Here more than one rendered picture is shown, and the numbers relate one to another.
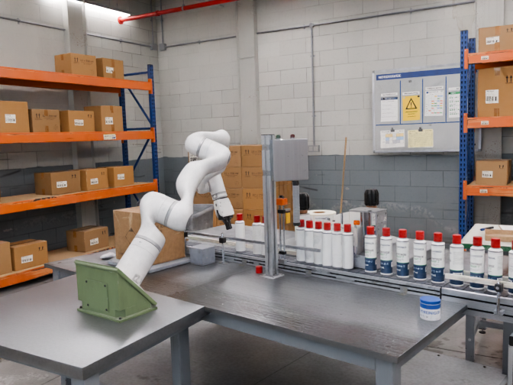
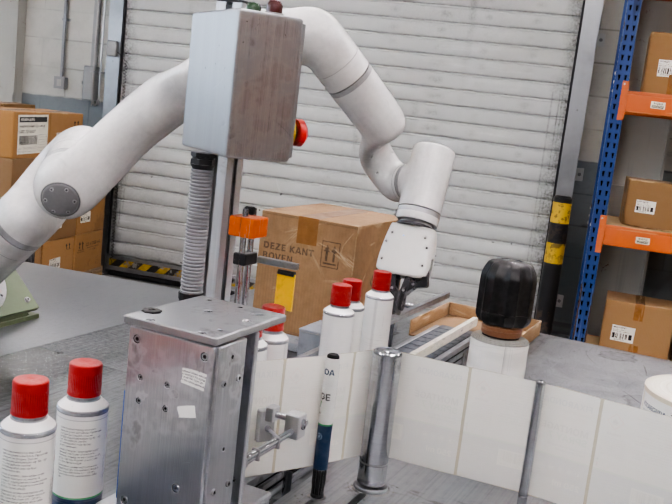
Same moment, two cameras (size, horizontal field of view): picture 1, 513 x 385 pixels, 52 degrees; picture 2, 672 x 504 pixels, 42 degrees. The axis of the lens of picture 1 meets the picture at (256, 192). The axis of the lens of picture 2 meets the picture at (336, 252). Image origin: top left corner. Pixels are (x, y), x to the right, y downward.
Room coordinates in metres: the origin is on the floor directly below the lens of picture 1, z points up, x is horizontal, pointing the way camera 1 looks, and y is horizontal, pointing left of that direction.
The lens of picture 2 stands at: (2.25, -1.38, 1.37)
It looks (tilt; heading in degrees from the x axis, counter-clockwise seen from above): 9 degrees down; 74
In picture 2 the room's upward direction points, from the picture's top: 7 degrees clockwise
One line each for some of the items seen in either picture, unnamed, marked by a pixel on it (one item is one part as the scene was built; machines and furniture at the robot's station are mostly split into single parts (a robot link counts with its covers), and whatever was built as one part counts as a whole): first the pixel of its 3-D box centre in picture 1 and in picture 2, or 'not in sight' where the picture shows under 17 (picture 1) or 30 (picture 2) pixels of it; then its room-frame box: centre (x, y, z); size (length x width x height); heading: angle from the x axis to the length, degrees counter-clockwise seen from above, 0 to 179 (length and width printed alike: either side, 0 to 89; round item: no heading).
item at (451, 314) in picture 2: not in sight; (477, 327); (3.22, 0.63, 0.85); 0.30 x 0.26 x 0.04; 49
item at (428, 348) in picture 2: (244, 245); (388, 371); (2.79, 0.07, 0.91); 1.07 x 0.01 x 0.02; 49
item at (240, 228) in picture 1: (240, 232); (376, 326); (2.76, 0.09, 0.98); 0.05 x 0.05 x 0.20
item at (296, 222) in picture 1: (296, 203); (196, 229); (2.39, -0.18, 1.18); 0.04 x 0.04 x 0.21
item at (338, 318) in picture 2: (266, 235); (335, 345); (2.65, -0.04, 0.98); 0.05 x 0.05 x 0.20
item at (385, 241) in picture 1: (386, 251); (25, 481); (2.20, -0.55, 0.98); 0.05 x 0.05 x 0.20
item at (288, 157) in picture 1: (287, 159); (242, 85); (2.44, -0.15, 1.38); 0.17 x 0.10 x 0.19; 104
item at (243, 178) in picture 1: (243, 200); not in sight; (6.53, 0.16, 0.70); 1.20 x 0.82 x 1.39; 66
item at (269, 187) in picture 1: (269, 205); (216, 228); (2.43, -0.06, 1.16); 0.04 x 0.04 x 0.67; 49
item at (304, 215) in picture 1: (302, 219); (496, 359); (2.83, -0.25, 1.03); 0.09 x 0.09 x 0.30
